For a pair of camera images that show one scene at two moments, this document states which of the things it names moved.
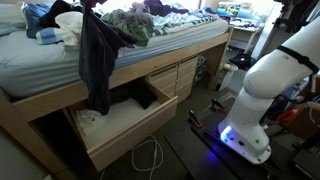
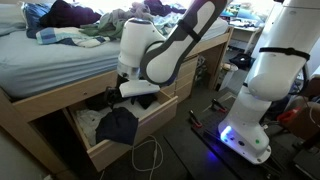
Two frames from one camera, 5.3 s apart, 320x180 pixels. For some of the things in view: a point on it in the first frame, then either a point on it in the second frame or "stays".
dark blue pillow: x=31 y=15 stays
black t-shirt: x=99 y=46 -> x=119 y=125
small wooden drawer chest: x=177 y=80 stays
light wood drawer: x=138 y=111 stays
